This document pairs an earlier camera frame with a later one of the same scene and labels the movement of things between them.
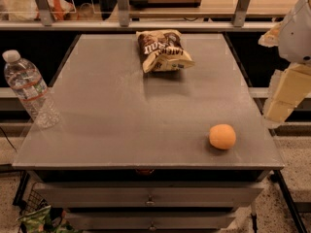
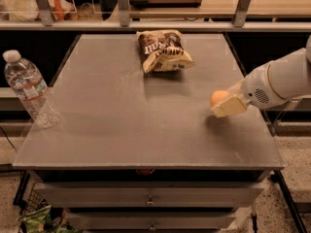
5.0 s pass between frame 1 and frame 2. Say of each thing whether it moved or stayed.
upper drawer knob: stayed
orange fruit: moved
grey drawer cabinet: stayed
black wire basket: stayed
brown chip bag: stayed
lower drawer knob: stayed
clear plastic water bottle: stayed
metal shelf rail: stayed
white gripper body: moved
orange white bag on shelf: stayed
